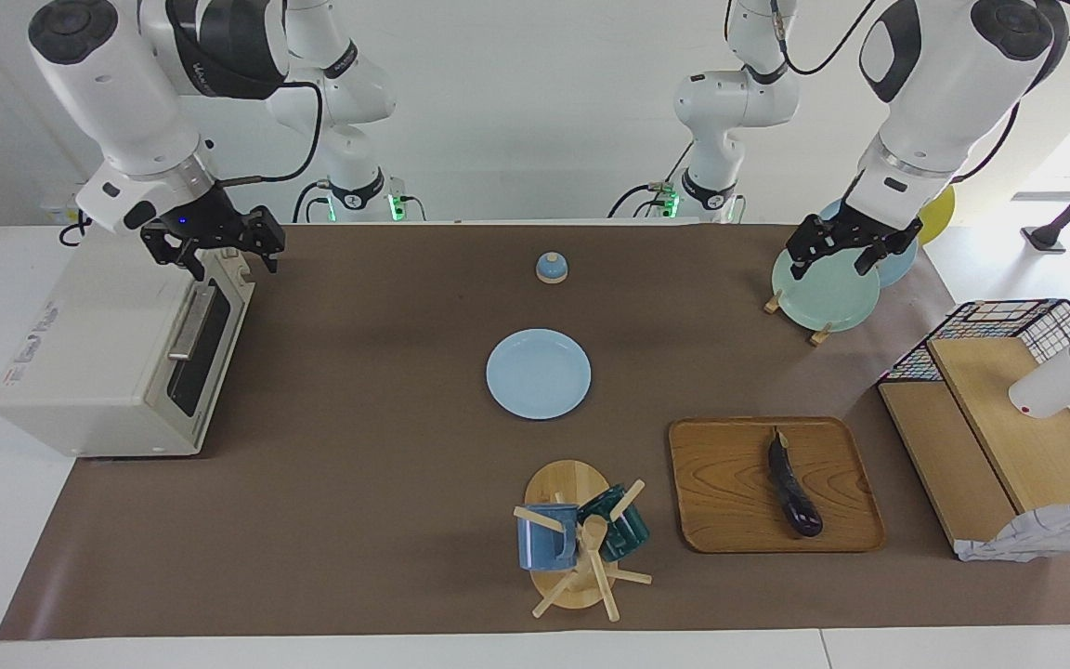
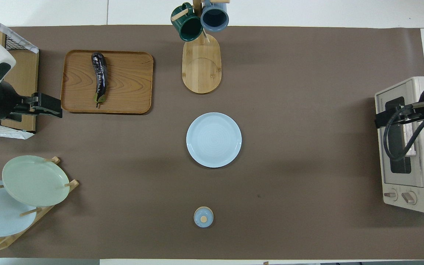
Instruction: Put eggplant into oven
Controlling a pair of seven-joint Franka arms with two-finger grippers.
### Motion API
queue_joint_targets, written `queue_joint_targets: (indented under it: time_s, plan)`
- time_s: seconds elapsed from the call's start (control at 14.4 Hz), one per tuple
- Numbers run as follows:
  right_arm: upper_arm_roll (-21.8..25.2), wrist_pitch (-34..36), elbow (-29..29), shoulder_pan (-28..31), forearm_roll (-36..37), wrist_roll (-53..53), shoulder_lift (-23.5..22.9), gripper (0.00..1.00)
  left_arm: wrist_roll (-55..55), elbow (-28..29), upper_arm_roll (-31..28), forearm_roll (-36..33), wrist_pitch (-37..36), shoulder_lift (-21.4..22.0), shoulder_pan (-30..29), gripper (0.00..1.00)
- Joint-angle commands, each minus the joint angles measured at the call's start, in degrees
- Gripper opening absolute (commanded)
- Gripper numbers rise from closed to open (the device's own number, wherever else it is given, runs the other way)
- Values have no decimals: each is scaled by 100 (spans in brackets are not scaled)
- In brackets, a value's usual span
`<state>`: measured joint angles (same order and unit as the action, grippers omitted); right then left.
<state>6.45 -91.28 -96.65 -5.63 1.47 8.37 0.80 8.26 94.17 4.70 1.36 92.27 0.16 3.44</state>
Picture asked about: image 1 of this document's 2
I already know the wooden stepped shelf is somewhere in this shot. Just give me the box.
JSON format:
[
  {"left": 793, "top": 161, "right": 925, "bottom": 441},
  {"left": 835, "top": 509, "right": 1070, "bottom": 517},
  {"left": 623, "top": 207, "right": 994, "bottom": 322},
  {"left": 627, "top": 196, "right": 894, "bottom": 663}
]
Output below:
[{"left": 877, "top": 336, "right": 1070, "bottom": 558}]

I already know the brown table mat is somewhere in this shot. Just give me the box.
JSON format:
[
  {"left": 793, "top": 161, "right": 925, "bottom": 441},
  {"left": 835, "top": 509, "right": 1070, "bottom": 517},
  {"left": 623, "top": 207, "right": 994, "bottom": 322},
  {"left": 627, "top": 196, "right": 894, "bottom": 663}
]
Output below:
[{"left": 0, "top": 223, "right": 1070, "bottom": 642}]

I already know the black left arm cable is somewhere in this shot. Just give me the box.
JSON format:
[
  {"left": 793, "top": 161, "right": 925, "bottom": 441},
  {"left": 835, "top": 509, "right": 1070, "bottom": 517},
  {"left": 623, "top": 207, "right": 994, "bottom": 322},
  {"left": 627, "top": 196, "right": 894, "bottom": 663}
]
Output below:
[{"left": 770, "top": 0, "right": 881, "bottom": 77}]

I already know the white marbled cloth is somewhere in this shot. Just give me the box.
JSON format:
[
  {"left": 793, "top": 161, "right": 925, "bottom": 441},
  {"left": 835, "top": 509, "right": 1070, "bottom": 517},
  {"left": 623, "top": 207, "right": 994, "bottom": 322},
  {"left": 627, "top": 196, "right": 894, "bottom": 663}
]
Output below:
[{"left": 953, "top": 499, "right": 1070, "bottom": 563}]

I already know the glass toaster oven door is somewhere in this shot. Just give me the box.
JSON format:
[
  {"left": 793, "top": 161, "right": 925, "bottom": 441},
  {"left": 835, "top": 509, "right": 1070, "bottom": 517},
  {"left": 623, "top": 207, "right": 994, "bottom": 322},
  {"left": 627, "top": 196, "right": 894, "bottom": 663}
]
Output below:
[{"left": 160, "top": 277, "right": 255, "bottom": 439}]

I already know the wooden serving tray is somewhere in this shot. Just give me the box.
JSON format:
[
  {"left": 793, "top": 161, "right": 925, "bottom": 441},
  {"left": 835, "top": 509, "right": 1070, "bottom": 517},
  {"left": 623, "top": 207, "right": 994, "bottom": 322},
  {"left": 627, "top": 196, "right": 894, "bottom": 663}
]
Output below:
[{"left": 668, "top": 416, "right": 887, "bottom": 555}]

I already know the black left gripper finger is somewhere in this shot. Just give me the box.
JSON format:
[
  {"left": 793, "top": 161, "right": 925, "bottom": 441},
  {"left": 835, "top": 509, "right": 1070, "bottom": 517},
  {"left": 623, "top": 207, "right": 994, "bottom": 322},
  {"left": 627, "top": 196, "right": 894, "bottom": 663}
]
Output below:
[
  {"left": 784, "top": 218, "right": 837, "bottom": 282},
  {"left": 855, "top": 223, "right": 923, "bottom": 276}
]

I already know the dark purple eggplant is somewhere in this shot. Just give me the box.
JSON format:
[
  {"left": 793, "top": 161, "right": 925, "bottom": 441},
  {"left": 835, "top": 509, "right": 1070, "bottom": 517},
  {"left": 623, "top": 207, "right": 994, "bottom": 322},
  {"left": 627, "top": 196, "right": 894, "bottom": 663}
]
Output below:
[{"left": 767, "top": 427, "right": 824, "bottom": 538}]

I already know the pale green racked plate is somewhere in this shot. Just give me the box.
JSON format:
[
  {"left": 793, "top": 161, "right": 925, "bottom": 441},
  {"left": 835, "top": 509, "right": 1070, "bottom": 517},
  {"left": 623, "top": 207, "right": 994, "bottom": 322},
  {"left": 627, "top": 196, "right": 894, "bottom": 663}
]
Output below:
[{"left": 771, "top": 243, "right": 881, "bottom": 333}]

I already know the yellow racked plate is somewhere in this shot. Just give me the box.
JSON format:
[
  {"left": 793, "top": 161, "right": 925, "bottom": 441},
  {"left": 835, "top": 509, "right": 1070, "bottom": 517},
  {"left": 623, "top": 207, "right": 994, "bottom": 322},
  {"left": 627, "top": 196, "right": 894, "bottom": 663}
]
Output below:
[{"left": 916, "top": 184, "right": 956, "bottom": 246}]

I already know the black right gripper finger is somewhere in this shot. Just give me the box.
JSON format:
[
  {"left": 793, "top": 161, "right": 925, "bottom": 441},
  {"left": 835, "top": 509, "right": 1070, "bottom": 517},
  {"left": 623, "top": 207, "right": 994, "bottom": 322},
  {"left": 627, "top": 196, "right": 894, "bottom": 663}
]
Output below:
[
  {"left": 140, "top": 226, "right": 209, "bottom": 282},
  {"left": 238, "top": 208, "right": 287, "bottom": 275}
]

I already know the white power strip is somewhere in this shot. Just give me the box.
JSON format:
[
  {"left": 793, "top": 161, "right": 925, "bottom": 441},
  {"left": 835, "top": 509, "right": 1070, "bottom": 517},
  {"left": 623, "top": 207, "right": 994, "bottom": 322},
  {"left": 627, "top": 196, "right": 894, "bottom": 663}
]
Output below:
[{"left": 38, "top": 193, "right": 90, "bottom": 226}]

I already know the wooden plate rack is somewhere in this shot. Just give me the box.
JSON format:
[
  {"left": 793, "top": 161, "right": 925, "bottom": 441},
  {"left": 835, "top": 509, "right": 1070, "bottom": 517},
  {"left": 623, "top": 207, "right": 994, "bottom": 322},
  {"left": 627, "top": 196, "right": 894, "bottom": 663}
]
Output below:
[{"left": 763, "top": 290, "right": 835, "bottom": 348}]

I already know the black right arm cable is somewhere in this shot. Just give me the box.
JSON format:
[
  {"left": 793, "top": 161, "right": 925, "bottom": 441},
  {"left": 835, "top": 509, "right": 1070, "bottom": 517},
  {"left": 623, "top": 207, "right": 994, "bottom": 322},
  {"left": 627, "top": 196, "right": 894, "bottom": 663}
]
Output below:
[{"left": 219, "top": 79, "right": 324, "bottom": 187}]

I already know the white cup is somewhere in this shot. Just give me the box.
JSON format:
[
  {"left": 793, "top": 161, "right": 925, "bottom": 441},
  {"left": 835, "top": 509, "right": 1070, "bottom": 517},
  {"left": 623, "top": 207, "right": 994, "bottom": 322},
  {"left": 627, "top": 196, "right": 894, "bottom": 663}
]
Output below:
[{"left": 1008, "top": 316, "right": 1070, "bottom": 420}]

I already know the wooden mug tree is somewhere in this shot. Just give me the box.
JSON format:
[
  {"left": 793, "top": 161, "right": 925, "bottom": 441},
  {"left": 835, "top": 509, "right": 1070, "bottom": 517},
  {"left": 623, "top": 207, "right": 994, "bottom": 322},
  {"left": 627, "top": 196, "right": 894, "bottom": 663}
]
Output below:
[{"left": 512, "top": 459, "right": 654, "bottom": 622}]

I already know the cream toaster oven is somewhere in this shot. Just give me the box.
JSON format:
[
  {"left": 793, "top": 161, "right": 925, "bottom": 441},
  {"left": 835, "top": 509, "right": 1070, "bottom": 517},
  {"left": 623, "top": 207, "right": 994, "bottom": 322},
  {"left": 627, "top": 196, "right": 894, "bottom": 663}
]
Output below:
[{"left": 0, "top": 243, "right": 257, "bottom": 459}]

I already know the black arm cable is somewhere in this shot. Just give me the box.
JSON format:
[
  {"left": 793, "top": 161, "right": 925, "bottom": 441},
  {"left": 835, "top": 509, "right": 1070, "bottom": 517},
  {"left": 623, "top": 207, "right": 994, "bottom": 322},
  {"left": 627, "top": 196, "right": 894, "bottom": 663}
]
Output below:
[
  {"left": 770, "top": 0, "right": 881, "bottom": 77},
  {"left": 219, "top": 79, "right": 324, "bottom": 187}
]

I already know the dark green mug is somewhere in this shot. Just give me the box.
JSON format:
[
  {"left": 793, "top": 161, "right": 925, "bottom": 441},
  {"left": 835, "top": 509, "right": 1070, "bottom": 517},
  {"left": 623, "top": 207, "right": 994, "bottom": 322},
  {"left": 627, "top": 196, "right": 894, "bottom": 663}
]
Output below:
[{"left": 578, "top": 483, "right": 651, "bottom": 561}]

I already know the blue mug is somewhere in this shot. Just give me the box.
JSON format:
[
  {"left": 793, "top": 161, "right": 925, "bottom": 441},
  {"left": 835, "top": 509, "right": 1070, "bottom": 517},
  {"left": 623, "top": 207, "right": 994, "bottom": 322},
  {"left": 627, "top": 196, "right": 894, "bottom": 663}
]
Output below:
[{"left": 516, "top": 503, "right": 581, "bottom": 571}]

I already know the light blue racked plate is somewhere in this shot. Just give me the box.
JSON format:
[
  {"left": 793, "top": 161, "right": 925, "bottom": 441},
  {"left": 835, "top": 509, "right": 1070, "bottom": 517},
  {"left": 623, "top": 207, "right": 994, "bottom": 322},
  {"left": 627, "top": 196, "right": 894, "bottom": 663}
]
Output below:
[{"left": 818, "top": 198, "right": 919, "bottom": 289}]

